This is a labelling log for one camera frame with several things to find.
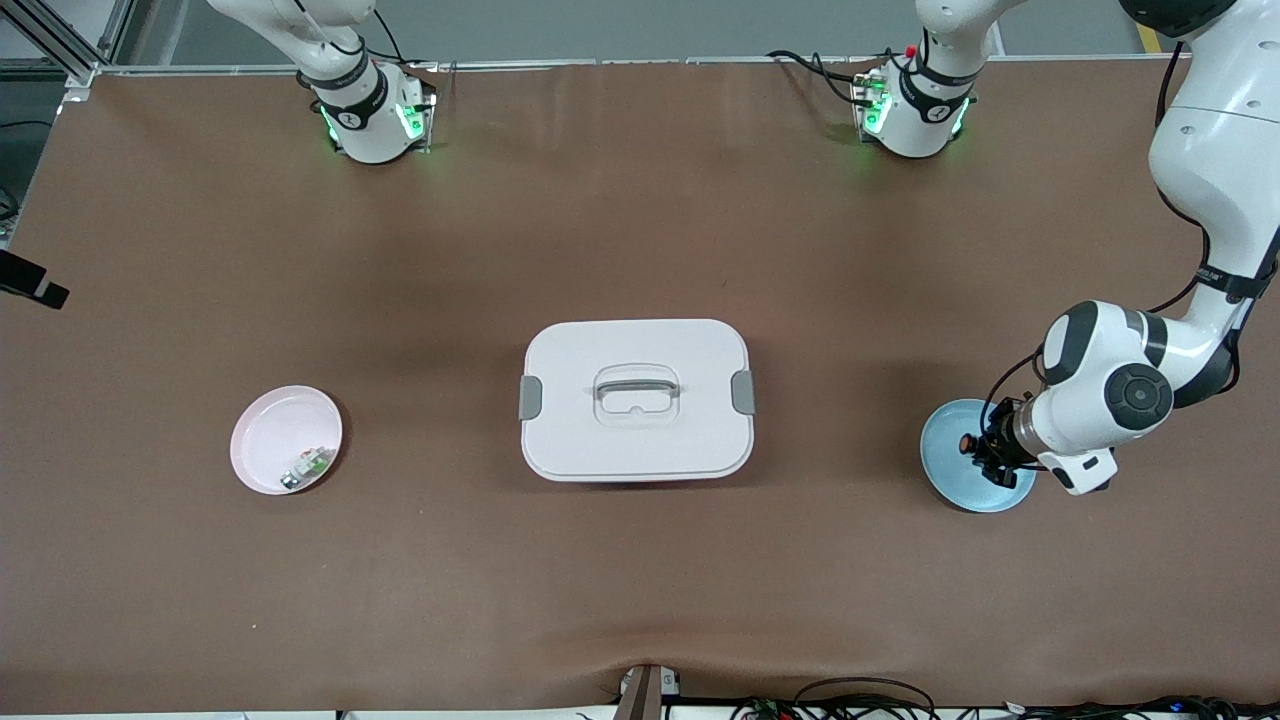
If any silver table edge rail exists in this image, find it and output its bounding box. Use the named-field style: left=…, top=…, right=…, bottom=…
left=95, top=55, right=1196, bottom=77

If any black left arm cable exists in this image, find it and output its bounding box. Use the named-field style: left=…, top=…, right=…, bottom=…
left=984, top=40, right=1251, bottom=426

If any aluminium frame profile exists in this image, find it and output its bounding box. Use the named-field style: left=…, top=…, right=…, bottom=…
left=0, top=0, right=138, bottom=89

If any black cable tangle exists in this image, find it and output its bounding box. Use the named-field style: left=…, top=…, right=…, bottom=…
left=1005, top=693, right=1280, bottom=720

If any white lidded storage box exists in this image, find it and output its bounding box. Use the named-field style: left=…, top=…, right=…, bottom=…
left=518, top=318, right=757, bottom=484

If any light blue round plate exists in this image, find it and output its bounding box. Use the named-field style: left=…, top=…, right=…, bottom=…
left=919, top=398, right=1038, bottom=514

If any black looped cable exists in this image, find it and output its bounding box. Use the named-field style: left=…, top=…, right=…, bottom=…
left=793, top=677, right=938, bottom=720

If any green white push-button switch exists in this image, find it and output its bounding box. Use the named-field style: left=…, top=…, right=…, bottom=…
left=280, top=448, right=336, bottom=492

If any pink round plate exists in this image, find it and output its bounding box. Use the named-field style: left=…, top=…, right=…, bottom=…
left=230, top=386, right=344, bottom=498

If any aluminium camera stand beam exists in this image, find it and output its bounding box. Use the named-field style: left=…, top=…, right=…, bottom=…
left=612, top=663, right=683, bottom=720

